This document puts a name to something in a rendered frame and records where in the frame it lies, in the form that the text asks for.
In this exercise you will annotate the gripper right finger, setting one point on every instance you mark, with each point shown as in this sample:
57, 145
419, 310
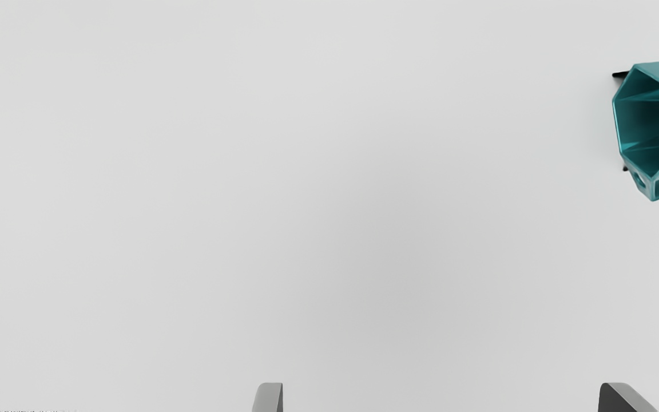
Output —
621, 400

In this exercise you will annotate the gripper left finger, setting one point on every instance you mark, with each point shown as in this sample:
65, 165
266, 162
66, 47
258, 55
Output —
268, 399

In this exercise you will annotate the teal faceted mug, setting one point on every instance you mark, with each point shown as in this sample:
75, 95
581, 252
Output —
647, 123

